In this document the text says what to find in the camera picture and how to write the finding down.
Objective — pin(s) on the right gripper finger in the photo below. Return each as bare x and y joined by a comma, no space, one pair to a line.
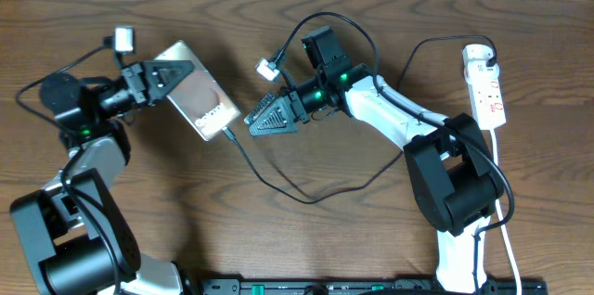
280,121
262,110

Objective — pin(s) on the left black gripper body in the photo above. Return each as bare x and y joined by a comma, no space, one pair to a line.
136,83

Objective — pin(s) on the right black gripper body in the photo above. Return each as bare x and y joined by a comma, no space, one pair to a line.
307,98

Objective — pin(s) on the Galaxy smartphone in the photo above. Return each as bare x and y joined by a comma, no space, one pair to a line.
199,98

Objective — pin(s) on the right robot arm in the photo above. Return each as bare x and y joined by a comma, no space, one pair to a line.
454,177

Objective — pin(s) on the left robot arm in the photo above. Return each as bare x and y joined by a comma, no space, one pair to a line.
74,236

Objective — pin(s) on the white power strip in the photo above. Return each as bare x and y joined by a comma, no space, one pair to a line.
487,105

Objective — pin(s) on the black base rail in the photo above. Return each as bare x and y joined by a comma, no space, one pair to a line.
228,286

